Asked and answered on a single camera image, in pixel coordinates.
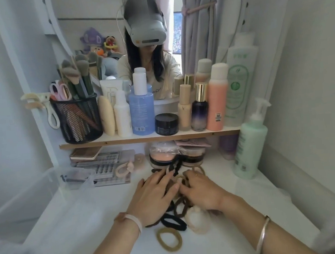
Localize beige fluffy scrunchie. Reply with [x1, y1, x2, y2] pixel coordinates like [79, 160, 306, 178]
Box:
[183, 204, 214, 237]

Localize pile of brown hair ties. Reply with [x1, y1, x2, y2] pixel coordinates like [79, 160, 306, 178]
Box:
[139, 162, 222, 228]

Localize purple bottle with gold cap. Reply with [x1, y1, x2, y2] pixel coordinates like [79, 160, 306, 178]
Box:
[186, 81, 213, 133]

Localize pale purple bottle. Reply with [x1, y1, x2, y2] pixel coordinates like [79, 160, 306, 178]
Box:
[217, 134, 242, 161]

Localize black mesh holder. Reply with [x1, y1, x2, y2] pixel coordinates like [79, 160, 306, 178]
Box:
[49, 92, 104, 147]

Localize clear beige powder jar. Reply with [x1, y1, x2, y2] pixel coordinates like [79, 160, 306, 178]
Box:
[181, 144, 207, 169]

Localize black hairpins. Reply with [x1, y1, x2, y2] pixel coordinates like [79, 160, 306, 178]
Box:
[60, 171, 88, 185]

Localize clear pink powder jar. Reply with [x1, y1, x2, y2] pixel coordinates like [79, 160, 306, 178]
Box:
[147, 140, 179, 173]

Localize stack of false eyelash trays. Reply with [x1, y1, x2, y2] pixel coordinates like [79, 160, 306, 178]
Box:
[70, 150, 132, 190]

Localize person's right forearm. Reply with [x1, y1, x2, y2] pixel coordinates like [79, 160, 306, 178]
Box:
[219, 183, 318, 254]

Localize beige foundation bottle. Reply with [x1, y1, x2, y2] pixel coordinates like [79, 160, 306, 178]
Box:
[175, 83, 197, 132]

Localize bunch of green makeup brushes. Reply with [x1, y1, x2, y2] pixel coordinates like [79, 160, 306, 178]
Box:
[56, 53, 97, 103]

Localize beige oval bottle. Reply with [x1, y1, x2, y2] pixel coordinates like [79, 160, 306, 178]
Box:
[97, 94, 117, 138]

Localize orange bottle with white cap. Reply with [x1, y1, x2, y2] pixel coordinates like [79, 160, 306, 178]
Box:
[199, 62, 236, 133]

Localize white eyelash curler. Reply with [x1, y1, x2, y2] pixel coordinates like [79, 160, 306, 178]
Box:
[45, 98, 61, 130]

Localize blue bottle with white cap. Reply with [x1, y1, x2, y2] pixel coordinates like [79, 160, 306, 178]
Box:
[125, 70, 158, 137]

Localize pink bead bracelet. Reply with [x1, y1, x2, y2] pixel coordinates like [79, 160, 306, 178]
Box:
[114, 210, 144, 239]

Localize silver bangle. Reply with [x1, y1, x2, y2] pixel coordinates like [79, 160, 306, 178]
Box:
[252, 215, 274, 254]

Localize cream hair claw clip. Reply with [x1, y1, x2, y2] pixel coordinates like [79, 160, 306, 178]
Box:
[20, 90, 53, 111]

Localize pink bow hair tie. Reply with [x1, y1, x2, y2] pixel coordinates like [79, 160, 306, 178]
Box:
[114, 160, 136, 178]

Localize black cream jar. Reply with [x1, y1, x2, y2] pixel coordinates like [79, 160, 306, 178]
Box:
[153, 111, 181, 138]

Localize white cosmetic tube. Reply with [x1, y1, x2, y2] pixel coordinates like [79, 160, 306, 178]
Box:
[100, 77, 126, 106]

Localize tan thin hair tie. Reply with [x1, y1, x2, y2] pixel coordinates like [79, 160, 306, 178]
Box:
[156, 226, 184, 254]

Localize clear plastic box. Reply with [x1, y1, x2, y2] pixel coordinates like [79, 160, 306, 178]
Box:
[0, 162, 103, 242]

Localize tall white green bottle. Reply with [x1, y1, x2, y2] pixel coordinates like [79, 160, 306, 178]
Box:
[215, 30, 268, 128]

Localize person's left forearm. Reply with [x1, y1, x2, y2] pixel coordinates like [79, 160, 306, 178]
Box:
[67, 216, 143, 254]

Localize black scrunchie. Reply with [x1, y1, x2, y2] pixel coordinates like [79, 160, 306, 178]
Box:
[159, 210, 188, 234]

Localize green pump bottle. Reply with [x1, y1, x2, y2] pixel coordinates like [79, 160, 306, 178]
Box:
[225, 96, 279, 182]

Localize person's right hand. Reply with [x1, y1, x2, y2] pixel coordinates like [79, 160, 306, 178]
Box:
[177, 167, 234, 216]

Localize pink scissors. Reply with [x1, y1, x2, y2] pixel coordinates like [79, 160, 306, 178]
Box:
[49, 79, 73, 102]

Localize brown makeup palette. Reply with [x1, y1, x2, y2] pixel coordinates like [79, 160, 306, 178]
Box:
[69, 145, 105, 163]

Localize person's left hand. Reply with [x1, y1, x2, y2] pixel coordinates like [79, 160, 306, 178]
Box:
[122, 169, 184, 228]

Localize black twisted hair tie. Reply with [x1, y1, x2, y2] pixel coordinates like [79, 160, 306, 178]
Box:
[165, 155, 188, 177]

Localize wooden shelf board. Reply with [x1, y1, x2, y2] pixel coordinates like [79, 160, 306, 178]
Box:
[59, 123, 242, 152]

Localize pink sachet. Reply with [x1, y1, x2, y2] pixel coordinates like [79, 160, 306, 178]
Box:
[174, 136, 212, 151]

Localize small white bottle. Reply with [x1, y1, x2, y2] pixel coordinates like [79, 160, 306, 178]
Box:
[112, 89, 134, 138]

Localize beige powder puff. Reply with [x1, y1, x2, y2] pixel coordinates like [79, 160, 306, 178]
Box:
[133, 152, 147, 166]

